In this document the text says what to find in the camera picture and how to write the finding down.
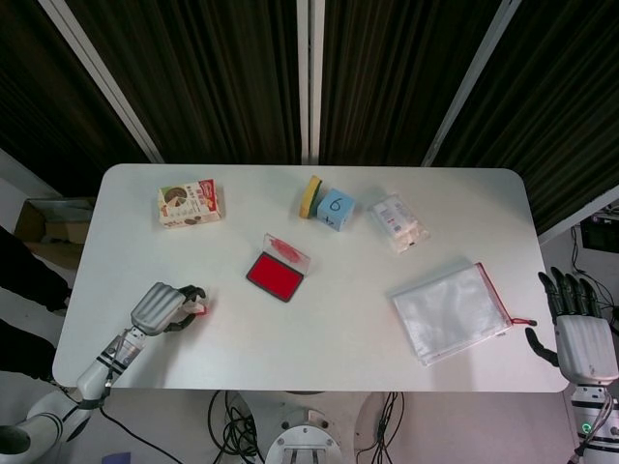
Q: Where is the blue numbered foam cube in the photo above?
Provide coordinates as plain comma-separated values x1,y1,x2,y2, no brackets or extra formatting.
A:
316,188,358,228

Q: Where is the yellow green sponge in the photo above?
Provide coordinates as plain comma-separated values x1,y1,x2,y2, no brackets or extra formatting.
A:
296,175,324,219

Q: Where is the slanted white frame post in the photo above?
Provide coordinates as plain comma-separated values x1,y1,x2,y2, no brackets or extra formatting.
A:
420,0,523,168
38,0,163,163

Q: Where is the printed snack carton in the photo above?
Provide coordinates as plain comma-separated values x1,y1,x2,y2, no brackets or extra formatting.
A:
157,179,226,231

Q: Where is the open cardboard box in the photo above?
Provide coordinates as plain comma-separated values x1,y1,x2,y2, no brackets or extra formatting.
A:
14,196,96,270

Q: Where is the red ink pad clear lid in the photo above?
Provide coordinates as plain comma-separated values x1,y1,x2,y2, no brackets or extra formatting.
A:
245,233,311,305

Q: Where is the black cable bundle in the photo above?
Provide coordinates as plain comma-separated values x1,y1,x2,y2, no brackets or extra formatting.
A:
357,391,408,464
207,390,268,464

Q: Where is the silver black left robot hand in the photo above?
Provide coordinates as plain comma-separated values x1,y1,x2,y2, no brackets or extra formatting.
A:
129,282,208,337

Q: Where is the clear packet of white pads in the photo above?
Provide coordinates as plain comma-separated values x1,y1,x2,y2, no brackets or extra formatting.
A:
368,192,431,256

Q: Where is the clear mesh zip pouch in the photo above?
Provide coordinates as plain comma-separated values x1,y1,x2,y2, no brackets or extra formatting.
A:
390,262,538,368

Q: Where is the dark pleated curtain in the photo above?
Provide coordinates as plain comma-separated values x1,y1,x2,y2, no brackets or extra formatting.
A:
0,0,619,236

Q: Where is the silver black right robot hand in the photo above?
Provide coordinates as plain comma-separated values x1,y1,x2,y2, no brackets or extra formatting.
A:
525,270,619,386

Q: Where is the black electronic device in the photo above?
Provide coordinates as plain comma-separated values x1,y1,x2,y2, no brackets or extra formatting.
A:
579,217,619,250

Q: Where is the upright white frame post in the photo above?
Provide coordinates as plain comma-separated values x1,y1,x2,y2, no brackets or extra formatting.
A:
297,0,326,163

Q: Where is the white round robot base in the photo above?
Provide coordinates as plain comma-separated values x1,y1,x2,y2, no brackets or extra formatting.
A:
265,405,350,464

